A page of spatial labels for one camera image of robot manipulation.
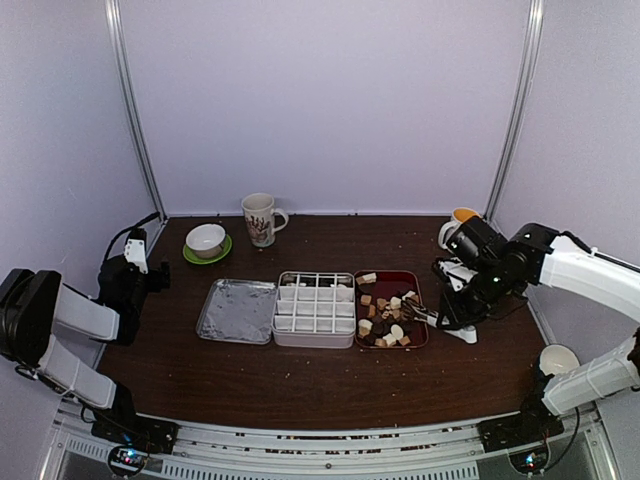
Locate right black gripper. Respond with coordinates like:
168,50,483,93
436,262,513,331

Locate white metal tongs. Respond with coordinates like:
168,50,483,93
401,297,478,345

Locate red chocolate tray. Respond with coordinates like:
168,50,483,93
354,270,429,351

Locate lilac bunny tin lid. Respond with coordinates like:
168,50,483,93
195,279,277,345

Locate lilac tin box with dividers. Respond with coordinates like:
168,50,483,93
271,271,356,349

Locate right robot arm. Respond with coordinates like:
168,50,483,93
432,215,639,442

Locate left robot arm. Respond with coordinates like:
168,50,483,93
1,212,170,444

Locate white oval chocolate in tray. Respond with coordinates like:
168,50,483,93
358,319,373,336

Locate white mug yellow inside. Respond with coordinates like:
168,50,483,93
438,207,482,250

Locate green saucer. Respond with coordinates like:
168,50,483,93
182,235,233,265

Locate white bowl near right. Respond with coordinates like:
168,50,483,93
538,344,580,376

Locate tall floral mug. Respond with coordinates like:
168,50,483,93
241,193,289,248

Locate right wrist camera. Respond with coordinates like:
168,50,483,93
432,257,476,292

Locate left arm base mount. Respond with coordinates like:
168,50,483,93
91,417,179,479

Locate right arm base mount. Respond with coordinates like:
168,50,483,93
477,414,564,476

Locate front aluminium rail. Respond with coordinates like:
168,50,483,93
49,417,616,480

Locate right aluminium frame post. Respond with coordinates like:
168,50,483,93
484,0,545,224

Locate aluminium frame post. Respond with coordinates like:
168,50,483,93
104,0,168,222
484,0,545,224

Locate left aluminium frame post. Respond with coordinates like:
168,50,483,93
104,0,168,222

